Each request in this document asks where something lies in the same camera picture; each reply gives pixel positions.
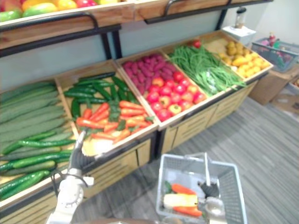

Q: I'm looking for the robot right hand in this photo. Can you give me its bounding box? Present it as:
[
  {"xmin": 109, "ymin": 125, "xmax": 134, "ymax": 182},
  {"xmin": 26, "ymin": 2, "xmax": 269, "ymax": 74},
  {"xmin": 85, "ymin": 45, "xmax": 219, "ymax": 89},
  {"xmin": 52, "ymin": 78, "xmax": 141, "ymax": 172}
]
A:
[{"xmin": 198, "ymin": 180, "xmax": 221, "ymax": 199}]

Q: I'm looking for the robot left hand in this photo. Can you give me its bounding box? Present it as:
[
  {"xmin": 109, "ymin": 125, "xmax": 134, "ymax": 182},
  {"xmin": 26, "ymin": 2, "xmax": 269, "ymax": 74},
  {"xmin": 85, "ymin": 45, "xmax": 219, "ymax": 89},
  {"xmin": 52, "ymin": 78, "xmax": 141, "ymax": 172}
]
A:
[{"xmin": 67, "ymin": 130, "xmax": 105, "ymax": 170}]

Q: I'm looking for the grey plastic shopping basket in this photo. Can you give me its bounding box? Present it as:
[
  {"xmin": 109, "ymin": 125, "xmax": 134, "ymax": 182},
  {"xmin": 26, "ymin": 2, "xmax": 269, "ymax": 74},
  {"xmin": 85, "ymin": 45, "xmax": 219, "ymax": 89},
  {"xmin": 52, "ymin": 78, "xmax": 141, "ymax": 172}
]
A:
[{"xmin": 156, "ymin": 152, "xmax": 248, "ymax": 224}]

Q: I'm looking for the yellow corn cob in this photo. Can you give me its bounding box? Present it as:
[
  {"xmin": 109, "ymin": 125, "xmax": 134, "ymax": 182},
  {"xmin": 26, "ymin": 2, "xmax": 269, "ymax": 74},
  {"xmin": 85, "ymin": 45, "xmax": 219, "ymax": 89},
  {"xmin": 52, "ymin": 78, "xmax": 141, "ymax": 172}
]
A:
[{"xmin": 163, "ymin": 193, "xmax": 199, "ymax": 209}]

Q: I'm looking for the glossy green cucumber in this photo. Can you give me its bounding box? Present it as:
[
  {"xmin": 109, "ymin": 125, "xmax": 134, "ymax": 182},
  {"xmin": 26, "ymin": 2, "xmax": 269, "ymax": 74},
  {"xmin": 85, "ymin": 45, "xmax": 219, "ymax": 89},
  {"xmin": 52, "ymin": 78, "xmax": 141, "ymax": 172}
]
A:
[
  {"xmin": 0, "ymin": 170, "xmax": 50, "ymax": 201},
  {"xmin": 13, "ymin": 153, "xmax": 71, "ymax": 169},
  {"xmin": 1, "ymin": 131, "xmax": 57, "ymax": 155},
  {"xmin": 18, "ymin": 139, "xmax": 77, "ymax": 148}
]

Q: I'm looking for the long pale green gourd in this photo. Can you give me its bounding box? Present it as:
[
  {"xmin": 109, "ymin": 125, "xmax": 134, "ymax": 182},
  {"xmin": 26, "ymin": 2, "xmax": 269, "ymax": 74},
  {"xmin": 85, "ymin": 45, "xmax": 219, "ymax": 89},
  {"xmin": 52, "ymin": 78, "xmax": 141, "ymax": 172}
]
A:
[
  {"xmin": 0, "ymin": 90, "xmax": 59, "ymax": 110},
  {"xmin": 0, "ymin": 118, "xmax": 68, "ymax": 142},
  {"xmin": 0, "ymin": 81, "xmax": 56, "ymax": 100},
  {"xmin": 0, "ymin": 146, "xmax": 62, "ymax": 162},
  {"xmin": 2, "ymin": 161, "xmax": 57, "ymax": 177},
  {"xmin": 0, "ymin": 102, "xmax": 64, "ymax": 124}
]

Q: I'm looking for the dark green cucumber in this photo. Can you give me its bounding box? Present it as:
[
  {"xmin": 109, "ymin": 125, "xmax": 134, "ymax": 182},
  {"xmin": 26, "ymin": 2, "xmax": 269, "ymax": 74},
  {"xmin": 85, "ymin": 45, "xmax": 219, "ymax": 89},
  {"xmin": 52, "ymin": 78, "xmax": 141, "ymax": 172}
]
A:
[
  {"xmin": 71, "ymin": 98, "xmax": 81, "ymax": 119},
  {"xmin": 93, "ymin": 84, "xmax": 112, "ymax": 101},
  {"xmin": 78, "ymin": 98, "xmax": 107, "ymax": 105},
  {"xmin": 127, "ymin": 91, "xmax": 139, "ymax": 105},
  {"xmin": 64, "ymin": 91, "xmax": 94, "ymax": 98},
  {"xmin": 111, "ymin": 76, "xmax": 129, "ymax": 92},
  {"xmin": 78, "ymin": 71, "xmax": 116, "ymax": 82},
  {"xmin": 73, "ymin": 79, "xmax": 110, "ymax": 86}
]

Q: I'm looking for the wooden crate of long cucumbers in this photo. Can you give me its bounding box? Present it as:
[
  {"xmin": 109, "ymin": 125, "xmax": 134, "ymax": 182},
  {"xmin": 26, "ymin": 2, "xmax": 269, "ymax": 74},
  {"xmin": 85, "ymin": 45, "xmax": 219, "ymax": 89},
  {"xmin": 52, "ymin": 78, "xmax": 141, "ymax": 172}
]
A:
[{"xmin": 0, "ymin": 78, "xmax": 80, "ymax": 212}]

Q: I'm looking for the wooden display stand base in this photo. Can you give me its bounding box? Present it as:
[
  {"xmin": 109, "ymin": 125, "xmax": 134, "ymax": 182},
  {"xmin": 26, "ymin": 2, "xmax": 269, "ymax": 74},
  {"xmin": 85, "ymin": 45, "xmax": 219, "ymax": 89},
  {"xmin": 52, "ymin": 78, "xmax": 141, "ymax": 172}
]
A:
[{"xmin": 0, "ymin": 80, "xmax": 259, "ymax": 224}]

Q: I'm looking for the wooden crate of carrots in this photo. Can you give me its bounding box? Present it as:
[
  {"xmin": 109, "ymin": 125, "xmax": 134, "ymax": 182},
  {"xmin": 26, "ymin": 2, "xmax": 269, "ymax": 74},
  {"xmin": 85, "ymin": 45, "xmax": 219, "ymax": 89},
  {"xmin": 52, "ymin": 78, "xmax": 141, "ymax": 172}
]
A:
[{"xmin": 55, "ymin": 60, "xmax": 160, "ymax": 165}]

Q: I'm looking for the flat cardboard box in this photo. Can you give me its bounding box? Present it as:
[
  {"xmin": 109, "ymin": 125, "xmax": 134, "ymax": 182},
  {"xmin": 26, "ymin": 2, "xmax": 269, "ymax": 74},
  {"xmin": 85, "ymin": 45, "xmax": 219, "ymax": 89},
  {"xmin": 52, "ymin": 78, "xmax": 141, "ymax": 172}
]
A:
[{"xmin": 270, "ymin": 83, "xmax": 299, "ymax": 115}]

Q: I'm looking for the purple sweet potato pile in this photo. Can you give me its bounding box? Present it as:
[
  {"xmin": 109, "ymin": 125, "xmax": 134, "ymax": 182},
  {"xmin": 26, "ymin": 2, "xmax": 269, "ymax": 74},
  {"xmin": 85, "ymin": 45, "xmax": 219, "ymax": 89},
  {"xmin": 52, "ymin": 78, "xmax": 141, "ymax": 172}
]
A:
[{"xmin": 122, "ymin": 53, "xmax": 177, "ymax": 95}]

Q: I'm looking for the large cardboard box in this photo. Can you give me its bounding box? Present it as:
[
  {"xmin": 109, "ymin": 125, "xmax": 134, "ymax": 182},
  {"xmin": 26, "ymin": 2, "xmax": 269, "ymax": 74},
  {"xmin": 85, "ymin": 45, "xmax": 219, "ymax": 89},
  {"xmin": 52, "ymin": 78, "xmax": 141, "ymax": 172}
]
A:
[{"xmin": 248, "ymin": 65, "xmax": 299, "ymax": 106}]

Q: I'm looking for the green bean pile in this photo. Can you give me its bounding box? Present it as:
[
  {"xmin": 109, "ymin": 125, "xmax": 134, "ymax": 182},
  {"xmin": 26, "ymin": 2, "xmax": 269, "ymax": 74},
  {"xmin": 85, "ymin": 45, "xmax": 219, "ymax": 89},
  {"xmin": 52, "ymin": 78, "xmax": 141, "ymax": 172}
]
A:
[{"xmin": 168, "ymin": 44, "xmax": 246, "ymax": 97}]

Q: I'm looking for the wooden crate of green beans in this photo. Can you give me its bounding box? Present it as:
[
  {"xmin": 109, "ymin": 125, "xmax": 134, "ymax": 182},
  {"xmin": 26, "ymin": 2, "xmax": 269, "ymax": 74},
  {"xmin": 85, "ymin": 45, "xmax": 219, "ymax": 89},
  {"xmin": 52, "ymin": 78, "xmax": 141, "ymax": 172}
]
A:
[{"xmin": 160, "ymin": 38, "xmax": 249, "ymax": 100}]

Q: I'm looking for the yellow lemon pile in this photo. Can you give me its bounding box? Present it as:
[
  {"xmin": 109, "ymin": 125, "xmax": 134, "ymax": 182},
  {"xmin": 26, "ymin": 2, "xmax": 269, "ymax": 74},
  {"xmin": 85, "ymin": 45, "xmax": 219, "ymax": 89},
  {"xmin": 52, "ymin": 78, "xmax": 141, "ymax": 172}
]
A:
[{"xmin": 218, "ymin": 51, "xmax": 271, "ymax": 79}]

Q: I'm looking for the wooden fruit shelf crate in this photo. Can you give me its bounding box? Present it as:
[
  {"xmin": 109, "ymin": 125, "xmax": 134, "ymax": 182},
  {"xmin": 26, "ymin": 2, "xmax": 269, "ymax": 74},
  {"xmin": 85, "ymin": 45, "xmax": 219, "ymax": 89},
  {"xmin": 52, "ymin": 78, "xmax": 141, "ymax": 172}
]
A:
[{"xmin": 0, "ymin": 0, "xmax": 135, "ymax": 50}]

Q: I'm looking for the brown potato pile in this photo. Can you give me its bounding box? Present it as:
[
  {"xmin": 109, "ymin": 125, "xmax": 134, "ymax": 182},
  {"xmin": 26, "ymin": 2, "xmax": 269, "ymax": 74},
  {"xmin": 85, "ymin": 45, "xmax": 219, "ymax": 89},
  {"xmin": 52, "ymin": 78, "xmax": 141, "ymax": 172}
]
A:
[{"xmin": 224, "ymin": 41, "xmax": 250, "ymax": 58}]

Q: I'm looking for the wooden crate of lemons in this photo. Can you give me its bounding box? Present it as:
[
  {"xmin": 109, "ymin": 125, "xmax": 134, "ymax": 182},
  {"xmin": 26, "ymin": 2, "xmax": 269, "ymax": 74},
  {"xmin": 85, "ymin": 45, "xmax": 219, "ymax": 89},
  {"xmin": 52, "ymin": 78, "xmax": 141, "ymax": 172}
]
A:
[{"xmin": 198, "ymin": 29, "xmax": 274, "ymax": 83}]

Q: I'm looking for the green yellow mango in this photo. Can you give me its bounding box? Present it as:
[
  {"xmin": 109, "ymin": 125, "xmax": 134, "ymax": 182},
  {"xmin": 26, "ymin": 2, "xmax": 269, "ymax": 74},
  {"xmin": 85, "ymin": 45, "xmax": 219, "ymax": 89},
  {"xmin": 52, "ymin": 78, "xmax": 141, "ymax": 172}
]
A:
[{"xmin": 22, "ymin": 2, "xmax": 58, "ymax": 18}]

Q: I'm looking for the red apple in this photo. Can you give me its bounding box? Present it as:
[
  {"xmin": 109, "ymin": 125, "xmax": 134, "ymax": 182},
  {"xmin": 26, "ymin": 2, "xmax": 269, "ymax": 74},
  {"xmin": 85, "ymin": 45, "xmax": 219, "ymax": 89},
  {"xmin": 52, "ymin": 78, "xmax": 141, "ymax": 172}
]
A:
[{"xmin": 74, "ymin": 0, "xmax": 98, "ymax": 8}]

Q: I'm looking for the white box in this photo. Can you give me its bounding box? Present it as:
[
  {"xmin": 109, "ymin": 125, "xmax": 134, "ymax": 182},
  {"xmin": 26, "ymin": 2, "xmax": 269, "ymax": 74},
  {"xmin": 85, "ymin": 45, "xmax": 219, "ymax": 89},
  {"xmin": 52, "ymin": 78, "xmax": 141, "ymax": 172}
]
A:
[{"xmin": 221, "ymin": 25, "xmax": 256, "ymax": 46}]

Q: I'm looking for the red toy figure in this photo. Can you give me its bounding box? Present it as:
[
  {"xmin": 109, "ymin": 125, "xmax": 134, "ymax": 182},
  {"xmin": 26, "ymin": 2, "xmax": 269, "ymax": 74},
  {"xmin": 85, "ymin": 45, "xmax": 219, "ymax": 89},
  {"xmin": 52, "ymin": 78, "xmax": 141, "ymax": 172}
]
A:
[{"xmin": 268, "ymin": 32, "xmax": 277, "ymax": 47}]

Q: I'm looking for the red orange mango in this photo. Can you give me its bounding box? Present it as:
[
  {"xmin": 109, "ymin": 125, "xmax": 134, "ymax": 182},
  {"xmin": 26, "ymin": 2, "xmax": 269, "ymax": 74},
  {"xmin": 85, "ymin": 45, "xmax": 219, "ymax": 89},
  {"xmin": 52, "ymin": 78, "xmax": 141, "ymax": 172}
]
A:
[{"xmin": 0, "ymin": 0, "xmax": 23, "ymax": 12}]

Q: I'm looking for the clear bottle with dark cap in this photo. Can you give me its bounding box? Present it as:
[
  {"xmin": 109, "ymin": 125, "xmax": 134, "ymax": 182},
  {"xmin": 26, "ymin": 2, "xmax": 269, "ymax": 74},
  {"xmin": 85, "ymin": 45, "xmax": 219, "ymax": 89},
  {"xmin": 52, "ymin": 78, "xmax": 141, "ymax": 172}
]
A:
[{"xmin": 234, "ymin": 7, "xmax": 247, "ymax": 29}]

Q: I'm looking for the wooden empty shelf crate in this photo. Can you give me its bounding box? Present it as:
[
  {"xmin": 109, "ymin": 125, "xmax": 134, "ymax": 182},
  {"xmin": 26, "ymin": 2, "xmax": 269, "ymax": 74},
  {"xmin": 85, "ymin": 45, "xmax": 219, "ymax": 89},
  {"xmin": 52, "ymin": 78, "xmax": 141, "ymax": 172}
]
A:
[{"xmin": 133, "ymin": 0, "xmax": 274, "ymax": 22}]

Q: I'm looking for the black metal shelf frame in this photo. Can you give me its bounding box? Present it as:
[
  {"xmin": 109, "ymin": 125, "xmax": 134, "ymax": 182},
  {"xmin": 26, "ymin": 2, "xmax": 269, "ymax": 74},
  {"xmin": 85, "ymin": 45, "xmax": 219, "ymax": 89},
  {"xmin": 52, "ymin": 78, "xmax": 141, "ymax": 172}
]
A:
[{"xmin": 0, "ymin": 0, "xmax": 274, "ymax": 61}]

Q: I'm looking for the grey wire basket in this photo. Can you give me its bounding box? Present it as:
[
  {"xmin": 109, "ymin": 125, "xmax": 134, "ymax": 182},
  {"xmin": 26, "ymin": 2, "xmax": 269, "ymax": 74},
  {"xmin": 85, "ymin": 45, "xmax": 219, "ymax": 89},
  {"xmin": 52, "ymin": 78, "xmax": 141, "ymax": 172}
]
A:
[{"xmin": 251, "ymin": 38, "xmax": 299, "ymax": 72}]

